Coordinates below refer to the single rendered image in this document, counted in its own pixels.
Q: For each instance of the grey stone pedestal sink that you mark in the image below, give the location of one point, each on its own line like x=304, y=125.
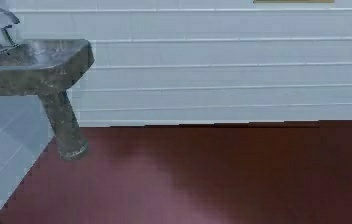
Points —
x=50, y=70

